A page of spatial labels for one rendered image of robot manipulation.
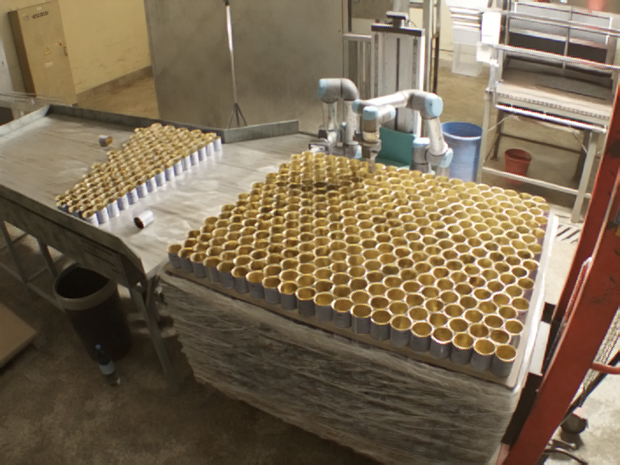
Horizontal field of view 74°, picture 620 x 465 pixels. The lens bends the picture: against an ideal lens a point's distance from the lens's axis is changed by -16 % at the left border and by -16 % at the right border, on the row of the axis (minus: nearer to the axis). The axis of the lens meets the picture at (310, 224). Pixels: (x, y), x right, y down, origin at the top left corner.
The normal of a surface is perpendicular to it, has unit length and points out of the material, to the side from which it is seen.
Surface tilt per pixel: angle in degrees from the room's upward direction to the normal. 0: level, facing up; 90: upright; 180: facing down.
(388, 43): 90
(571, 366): 90
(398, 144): 90
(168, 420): 0
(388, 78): 90
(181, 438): 0
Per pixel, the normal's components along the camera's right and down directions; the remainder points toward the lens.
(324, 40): -0.50, 0.48
